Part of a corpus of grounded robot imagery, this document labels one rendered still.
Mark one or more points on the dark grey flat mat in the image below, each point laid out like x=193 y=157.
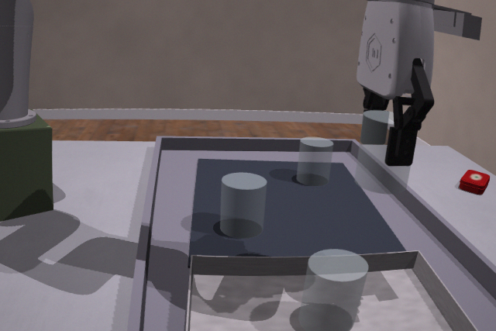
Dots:
x=299 y=219

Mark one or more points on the clear glass cylinder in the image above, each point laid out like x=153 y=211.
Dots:
x=314 y=161
x=372 y=173
x=243 y=197
x=332 y=292

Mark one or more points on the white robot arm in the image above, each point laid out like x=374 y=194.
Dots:
x=16 y=33

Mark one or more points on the red square tin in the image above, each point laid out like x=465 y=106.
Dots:
x=474 y=182

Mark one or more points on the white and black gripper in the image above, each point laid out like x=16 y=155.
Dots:
x=397 y=44

